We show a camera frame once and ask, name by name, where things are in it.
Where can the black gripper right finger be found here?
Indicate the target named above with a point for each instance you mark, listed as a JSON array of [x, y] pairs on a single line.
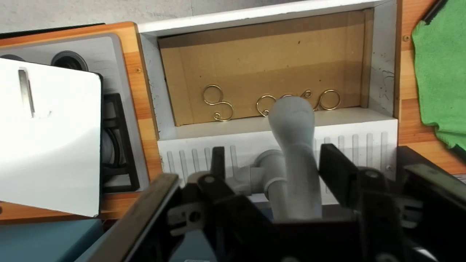
[[337, 169]]

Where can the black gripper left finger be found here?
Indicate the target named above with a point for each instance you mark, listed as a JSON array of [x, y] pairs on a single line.
[[219, 167]]

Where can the gray plastic toy faucet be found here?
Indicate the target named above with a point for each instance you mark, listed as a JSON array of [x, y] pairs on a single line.
[[293, 125]]

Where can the white toy sink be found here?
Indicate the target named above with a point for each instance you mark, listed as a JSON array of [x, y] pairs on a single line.
[[369, 140]]

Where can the green cloth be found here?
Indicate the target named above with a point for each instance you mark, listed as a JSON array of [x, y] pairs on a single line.
[[445, 73]]

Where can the white flat panel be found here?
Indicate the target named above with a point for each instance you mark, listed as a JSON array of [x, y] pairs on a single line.
[[49, 135]]

